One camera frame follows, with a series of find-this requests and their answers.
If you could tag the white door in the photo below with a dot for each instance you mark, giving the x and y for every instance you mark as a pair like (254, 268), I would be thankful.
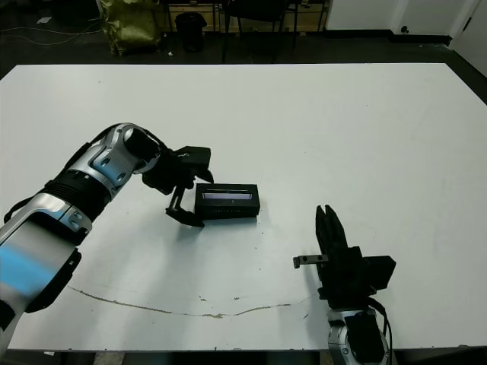
(473, 36)

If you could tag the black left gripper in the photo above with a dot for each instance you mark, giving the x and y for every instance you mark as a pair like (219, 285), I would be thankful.
(167, 175)

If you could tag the yellow-green plastic bag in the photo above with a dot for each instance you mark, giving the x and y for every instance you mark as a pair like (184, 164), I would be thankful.
(131, 26)

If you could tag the black trash bin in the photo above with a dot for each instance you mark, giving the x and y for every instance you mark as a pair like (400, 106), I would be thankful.
(190, 31)

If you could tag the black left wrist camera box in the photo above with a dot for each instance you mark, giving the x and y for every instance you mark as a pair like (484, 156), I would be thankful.
(196, 156)

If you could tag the black round door stop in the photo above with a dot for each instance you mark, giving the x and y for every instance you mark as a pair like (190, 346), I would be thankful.
(405, 29)

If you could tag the black office chair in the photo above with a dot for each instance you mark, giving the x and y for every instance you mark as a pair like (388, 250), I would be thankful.
(258, 9)

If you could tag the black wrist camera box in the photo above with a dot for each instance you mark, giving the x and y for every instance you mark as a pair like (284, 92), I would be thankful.
(380, 272)
(196, 156)

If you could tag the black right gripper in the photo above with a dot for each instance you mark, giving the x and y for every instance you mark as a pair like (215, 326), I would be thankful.
(344, 277)

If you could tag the black box lid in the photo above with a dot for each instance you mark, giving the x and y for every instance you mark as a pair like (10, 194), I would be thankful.
(228, 203)

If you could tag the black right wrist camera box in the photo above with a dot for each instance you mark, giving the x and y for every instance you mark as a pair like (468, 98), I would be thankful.
(380, 272)

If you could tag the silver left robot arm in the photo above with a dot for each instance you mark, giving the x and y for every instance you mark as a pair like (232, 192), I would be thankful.
(64, 213)

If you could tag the white paper sheet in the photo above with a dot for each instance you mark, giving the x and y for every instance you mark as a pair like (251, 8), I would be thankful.
(44, 20)

